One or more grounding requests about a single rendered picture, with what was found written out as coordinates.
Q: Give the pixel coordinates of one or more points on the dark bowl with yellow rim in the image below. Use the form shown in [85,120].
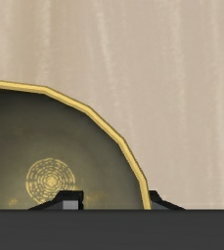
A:
[51,140]

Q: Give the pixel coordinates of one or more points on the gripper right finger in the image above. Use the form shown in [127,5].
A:
[158,201]

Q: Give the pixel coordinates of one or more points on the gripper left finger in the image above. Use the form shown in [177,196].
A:
[67,199]

